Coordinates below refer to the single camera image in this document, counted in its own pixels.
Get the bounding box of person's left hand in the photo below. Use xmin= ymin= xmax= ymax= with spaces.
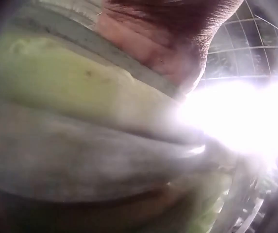
xmin=97 ymin=0 xmax=245 ymax=96

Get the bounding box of pale green leafy vegetable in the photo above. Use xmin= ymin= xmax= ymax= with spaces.
xmin=0 ymin=0 xmax=241 ymax=233

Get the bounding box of wire mesh grid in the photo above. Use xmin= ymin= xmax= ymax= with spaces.
xmin=199 ymin=0 xmax=278 ymax=82

